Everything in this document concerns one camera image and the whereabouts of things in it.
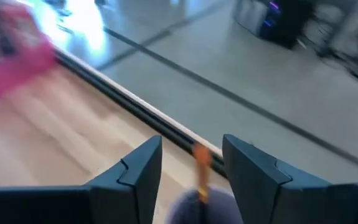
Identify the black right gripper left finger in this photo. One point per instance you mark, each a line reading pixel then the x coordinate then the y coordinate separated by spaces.
pixel 73 205

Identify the black desktop computer tower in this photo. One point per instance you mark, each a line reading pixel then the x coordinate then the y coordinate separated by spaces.
pixel 284 28

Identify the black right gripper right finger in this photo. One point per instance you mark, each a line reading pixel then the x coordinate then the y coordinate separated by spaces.
pixel 290 205

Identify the pink plastic bin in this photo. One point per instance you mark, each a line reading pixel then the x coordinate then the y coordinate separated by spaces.
pixel 10 71

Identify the lavender cup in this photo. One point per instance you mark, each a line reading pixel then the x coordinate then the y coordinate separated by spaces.
pixel 185 211

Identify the dark background furniture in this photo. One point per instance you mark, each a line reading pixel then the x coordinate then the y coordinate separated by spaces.
pixel 353 62

